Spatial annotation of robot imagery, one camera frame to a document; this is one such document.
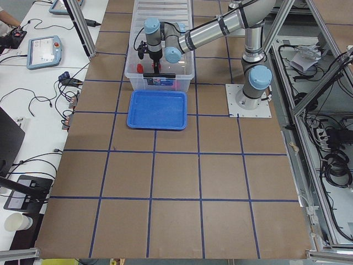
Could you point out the red block in box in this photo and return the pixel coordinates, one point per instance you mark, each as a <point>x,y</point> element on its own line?
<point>176,86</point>

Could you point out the blue plastic tray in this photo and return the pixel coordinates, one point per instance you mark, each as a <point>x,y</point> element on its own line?
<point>162,110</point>

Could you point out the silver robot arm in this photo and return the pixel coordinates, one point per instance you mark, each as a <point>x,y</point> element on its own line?
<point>242,26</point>

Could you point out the black monitor stand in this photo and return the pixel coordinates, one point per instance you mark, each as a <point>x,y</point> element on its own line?
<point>28,193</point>

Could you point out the aluminium frame post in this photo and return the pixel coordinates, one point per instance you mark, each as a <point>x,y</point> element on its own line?
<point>79,24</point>

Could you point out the clear plastic box lid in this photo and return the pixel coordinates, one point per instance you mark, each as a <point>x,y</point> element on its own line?
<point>164,10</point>

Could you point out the red block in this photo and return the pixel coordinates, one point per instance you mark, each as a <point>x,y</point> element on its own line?
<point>176,86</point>
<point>140,68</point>

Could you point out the black power adapter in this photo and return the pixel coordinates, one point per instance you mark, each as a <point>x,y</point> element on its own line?
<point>92,23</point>

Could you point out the white paper cup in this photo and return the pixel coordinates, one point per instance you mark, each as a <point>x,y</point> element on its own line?
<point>17,222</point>

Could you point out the clear plastic storage box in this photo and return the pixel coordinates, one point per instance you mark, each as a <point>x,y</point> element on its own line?
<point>175,65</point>

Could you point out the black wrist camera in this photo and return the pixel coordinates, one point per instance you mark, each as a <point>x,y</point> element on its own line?
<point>142,50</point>

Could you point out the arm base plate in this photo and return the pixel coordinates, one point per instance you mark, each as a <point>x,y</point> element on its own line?
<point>239,106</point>

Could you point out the near blue teach pendant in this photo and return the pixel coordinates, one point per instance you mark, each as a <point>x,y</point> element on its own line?
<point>44,52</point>

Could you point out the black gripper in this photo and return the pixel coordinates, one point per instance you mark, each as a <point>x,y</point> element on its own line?
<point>155,56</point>

